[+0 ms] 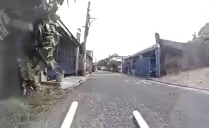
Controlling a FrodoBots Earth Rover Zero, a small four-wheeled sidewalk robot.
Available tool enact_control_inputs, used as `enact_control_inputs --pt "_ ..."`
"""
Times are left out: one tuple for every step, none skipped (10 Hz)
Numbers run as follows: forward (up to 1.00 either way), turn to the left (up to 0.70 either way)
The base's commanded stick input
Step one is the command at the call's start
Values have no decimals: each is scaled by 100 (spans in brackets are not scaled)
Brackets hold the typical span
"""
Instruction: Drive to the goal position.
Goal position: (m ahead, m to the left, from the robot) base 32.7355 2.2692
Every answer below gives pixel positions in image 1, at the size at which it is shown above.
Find distant buildings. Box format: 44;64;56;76
96;53;124;73

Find utility pole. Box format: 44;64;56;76
78;0;97;77

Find grey asphalt road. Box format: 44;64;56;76
34;70;209;128

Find pale concrete pavement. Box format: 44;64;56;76
46;74;92;90

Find grey bin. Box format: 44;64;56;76
55;70;65;83

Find robot's own part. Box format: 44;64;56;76
132;110;150;128
60;100;79;128

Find dirt verge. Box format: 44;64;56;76
0;82;72;128

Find leafy tree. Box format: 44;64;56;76
0;0;66;98

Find trees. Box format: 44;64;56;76
191;21;209;44

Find building with blue wall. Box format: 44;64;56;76
46;19;82;80

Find grey wall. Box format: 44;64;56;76
159;37;209;76

